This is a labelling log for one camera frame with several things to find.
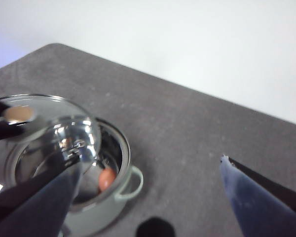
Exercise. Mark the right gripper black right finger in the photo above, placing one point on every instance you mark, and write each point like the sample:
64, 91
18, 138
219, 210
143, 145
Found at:
261, 205

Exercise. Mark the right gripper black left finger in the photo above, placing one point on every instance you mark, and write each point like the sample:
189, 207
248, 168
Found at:
32, 212

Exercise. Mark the glass lid with green knob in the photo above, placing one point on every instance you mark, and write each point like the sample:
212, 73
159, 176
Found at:
64, 128

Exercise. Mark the brown egg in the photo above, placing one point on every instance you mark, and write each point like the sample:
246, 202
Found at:
106, 180

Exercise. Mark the green electric cooking pot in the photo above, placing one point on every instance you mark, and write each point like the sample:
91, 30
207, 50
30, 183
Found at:
96, 209

